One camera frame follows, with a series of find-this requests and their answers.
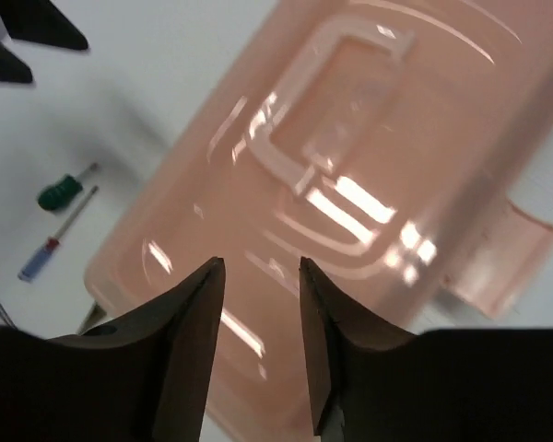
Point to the green stubby screwdriver orange cap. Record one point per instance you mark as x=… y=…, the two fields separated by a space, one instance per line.
x=56 y=197

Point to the pink plastic toolbox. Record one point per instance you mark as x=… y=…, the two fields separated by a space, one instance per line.
x=377 y=138

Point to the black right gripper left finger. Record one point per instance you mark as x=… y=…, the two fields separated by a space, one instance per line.
x=143 y=376

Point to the blue handled thin screwdriver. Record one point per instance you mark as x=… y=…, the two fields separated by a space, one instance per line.
x=44 y=253

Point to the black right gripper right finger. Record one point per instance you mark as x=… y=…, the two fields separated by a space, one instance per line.
x=370 y=380

